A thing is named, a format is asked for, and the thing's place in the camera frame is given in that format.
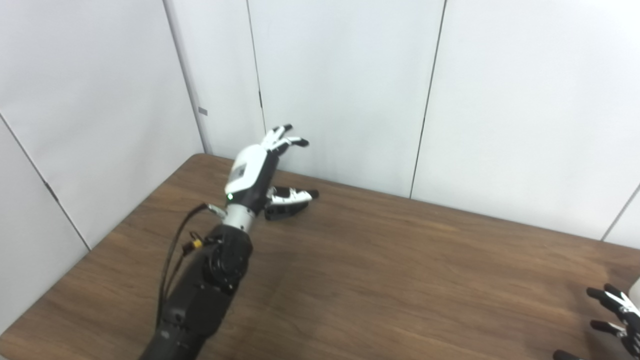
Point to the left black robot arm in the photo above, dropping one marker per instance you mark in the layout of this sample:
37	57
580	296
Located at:
200	300

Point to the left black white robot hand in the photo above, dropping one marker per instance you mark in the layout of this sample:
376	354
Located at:
247	172

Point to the black flanged holder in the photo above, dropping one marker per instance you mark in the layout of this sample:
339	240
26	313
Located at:
282	212

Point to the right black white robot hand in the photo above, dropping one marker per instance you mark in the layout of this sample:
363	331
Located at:
631	320

